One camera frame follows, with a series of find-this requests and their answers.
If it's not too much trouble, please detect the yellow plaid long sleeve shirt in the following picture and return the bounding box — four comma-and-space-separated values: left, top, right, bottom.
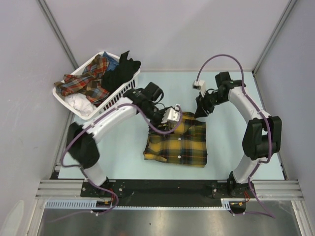
143, 112, 208, 168

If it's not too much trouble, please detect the black shirt in basket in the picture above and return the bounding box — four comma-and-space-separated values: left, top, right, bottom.
101, 51, 141, 93

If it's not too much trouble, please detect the white slotted cable duct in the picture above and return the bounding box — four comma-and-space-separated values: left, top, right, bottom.
45, 200, 231, 210

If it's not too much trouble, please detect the red plaid shirt in basket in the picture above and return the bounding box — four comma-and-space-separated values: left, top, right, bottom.
54, 55, 110, 107

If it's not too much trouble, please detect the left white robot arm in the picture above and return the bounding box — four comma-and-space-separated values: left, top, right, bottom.
66, 82, 180, 197

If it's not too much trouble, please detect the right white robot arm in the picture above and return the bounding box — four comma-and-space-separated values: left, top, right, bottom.
192, 72, 282, 198

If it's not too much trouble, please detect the white shirt in basket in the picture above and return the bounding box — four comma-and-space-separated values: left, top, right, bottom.
64, 93, 96, 117

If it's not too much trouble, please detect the left corner aluminium post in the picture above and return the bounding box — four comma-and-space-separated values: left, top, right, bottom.
36, 0, 79, 69

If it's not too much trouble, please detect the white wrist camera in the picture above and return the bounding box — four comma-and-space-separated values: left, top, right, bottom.
192, 80, 206, 97
161, 104, 182, 123

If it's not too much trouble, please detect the aluminium frame rail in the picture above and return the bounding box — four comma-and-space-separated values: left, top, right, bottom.
36, 179, 304, 201

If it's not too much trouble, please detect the right corner aluminium post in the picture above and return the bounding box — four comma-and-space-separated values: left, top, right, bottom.
252, 0, 299, 77

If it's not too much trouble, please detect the corner aluminium post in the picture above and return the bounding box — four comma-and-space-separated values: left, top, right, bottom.
252, 0, 299, 77
36, 0, 79, 69

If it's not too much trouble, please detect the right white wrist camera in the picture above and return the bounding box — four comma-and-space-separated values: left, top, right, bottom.
192, 80, 206, 97

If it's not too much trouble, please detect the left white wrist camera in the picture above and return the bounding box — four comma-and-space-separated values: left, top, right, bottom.
161, 104, 182, 123

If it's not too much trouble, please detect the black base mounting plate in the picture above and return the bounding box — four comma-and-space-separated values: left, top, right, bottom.
80, 178, 257, 207

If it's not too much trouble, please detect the blue shirt in basket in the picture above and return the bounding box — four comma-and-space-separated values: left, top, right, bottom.
103, 52, 119, 72

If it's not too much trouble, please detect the white plastic laundry basket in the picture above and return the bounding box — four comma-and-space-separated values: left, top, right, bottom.
52, 51, 141, 120

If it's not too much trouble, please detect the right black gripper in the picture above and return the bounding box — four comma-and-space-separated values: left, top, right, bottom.
193, 90, 227, 118

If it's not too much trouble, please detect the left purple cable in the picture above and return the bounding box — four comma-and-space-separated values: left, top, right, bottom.
50, 103, 184, 217

